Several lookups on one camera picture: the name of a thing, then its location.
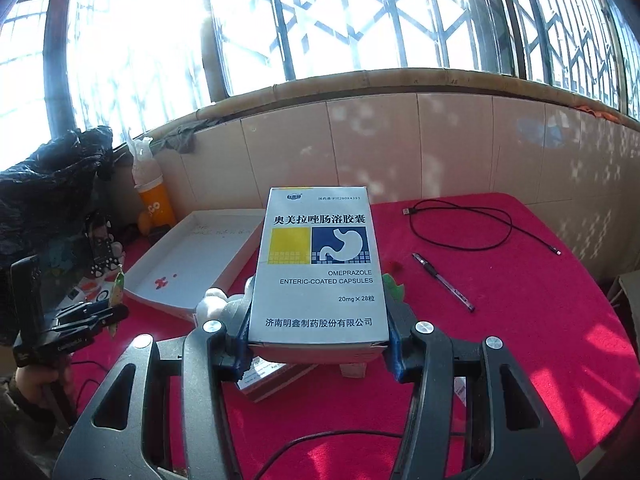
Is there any white plush toy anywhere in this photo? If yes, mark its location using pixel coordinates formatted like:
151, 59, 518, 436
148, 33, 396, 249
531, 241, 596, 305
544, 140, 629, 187
193, 276, 255, 327

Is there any long silver sealant box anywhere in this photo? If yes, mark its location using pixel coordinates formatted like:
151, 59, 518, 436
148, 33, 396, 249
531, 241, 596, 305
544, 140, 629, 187
236, 356, 317, 402

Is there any red green plush strawberry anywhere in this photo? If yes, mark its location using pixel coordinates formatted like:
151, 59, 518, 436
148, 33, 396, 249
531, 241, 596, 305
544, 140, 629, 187
381, 259, 405, 301

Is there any white blue omeprazole box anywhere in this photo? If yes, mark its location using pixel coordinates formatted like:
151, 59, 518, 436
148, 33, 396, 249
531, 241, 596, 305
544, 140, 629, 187
248, 186, 390, 364

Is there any person left hand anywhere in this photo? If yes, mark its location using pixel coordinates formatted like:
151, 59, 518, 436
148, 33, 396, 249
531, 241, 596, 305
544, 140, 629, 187
14, 356, 75, 410

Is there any clear black gel pen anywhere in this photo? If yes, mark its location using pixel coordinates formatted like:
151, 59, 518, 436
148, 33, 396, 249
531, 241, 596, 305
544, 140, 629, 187
412, 252, 475, 312

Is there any white cardboard tray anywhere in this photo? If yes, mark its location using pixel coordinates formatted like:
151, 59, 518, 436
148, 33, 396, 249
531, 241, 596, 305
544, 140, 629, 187
125, 209, 265, 321

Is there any black plastic bag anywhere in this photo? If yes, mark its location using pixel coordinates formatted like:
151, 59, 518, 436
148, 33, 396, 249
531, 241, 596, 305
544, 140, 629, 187
1, 126, 113, 347

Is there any orange drink cup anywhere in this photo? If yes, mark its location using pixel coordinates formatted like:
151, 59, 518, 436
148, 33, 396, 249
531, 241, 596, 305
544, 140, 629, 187
131, 158, 177, 228

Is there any grey rag on sill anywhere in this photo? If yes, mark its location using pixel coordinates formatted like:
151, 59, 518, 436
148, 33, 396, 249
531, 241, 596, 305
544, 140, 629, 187
150, 118, 220, 155

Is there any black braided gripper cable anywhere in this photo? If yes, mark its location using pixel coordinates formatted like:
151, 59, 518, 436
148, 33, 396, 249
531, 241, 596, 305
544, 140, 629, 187
252, 429, 469, 480

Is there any black usb cable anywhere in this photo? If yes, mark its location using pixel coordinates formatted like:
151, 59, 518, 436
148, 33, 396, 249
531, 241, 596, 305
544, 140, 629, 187
401, 198, 562, 257

